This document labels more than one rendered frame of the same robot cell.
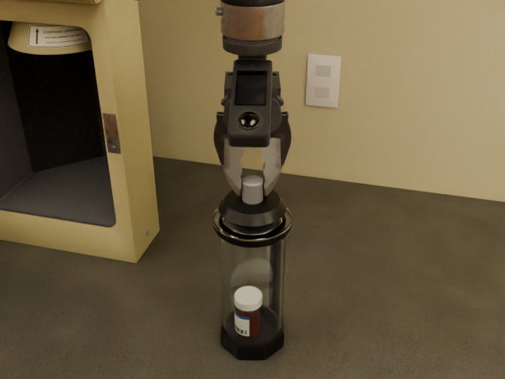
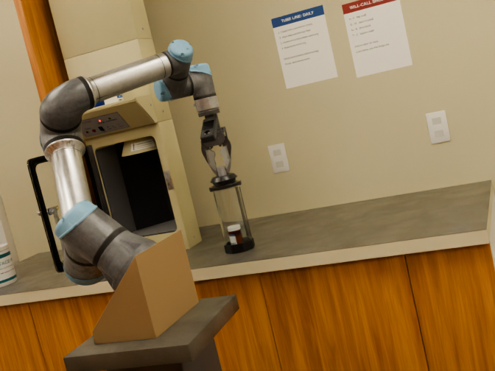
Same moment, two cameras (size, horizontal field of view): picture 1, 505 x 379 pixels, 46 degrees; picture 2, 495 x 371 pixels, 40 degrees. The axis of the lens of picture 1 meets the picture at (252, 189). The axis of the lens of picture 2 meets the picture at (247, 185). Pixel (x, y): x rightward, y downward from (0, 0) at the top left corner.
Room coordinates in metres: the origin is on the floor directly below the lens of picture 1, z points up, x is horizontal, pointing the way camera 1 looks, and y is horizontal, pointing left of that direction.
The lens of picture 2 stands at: (-1.51, -0.36, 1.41)
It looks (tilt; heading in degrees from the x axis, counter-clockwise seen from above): 7 degrees down; 8
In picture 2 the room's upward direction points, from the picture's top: 13 degrees counter-clockwise
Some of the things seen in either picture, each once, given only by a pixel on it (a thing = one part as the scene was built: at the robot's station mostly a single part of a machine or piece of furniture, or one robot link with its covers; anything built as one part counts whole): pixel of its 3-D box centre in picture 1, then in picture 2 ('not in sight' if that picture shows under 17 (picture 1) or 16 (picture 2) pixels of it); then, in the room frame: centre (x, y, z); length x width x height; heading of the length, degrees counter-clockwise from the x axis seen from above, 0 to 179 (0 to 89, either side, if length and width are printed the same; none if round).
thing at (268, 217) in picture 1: (252, 200); (222, 176); (0.69, 0.00, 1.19); 0.09 x 0.09 x 0.07
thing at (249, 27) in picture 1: (249, 19); (205, 104); (0.71, 0.00, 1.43); 0.08 x 0.08 x 0.05
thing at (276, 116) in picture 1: (252, 82); (213, 129); (0.71, 0.00, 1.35); 0.09 x 0.08 x 0.12; 0
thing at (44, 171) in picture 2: not in sight; (71, 207); (0.79, 0.57, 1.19); 0.30 x 0.01 x 0.40; 160
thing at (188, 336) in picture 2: not in sight; (156, 331); (0.05, 0.14, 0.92); 0.32 x 0.32 x 0.04; 78
